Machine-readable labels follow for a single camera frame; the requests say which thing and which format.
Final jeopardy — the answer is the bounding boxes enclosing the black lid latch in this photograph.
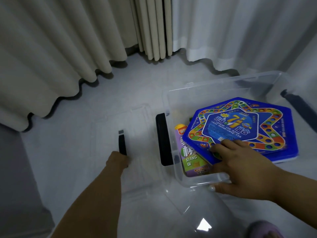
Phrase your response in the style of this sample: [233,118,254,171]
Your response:
[118,130,127,156]

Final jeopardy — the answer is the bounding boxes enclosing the person's right forearm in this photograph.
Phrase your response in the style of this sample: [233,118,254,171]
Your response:
[274,168,317,230]

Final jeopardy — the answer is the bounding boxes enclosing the person's right hand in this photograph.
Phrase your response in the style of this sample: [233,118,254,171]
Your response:
[209,139,284,201]

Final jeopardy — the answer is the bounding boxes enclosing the person's left forearm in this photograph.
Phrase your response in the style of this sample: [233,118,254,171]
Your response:
[51,166,123,238]

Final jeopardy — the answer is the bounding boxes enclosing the purple board game box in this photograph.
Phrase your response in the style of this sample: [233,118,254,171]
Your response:
[174,123,214,178]

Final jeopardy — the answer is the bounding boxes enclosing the grey furniture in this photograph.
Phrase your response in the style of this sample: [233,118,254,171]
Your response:
[0,123,55,238]

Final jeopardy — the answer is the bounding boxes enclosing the person's left hand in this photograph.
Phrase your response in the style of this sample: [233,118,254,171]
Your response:
[106,151,130,174]

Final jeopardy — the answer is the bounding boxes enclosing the black box latch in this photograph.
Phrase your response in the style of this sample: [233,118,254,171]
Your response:
[155,113,174,167]
[280,89,317,134]

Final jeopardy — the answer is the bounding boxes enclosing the white sheer curtain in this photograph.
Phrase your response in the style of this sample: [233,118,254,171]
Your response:
[171,0,317,103]

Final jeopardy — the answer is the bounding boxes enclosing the clear plastic box lid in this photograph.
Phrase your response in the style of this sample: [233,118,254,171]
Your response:
[90,103,246,238]

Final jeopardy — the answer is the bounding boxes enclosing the clear plastic storage box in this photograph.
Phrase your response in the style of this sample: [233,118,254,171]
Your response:
[162,71,317,189]

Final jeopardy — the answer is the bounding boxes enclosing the blue hexagonal game board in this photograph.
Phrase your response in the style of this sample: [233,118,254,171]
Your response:
[186,97,299,165]

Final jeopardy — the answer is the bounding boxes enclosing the pink slipper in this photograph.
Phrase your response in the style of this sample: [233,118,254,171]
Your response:
[245,220,286,238]

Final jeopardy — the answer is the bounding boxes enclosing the beige curtain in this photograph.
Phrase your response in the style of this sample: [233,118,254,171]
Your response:
[0,0,139,132]
[129,0,173,61]

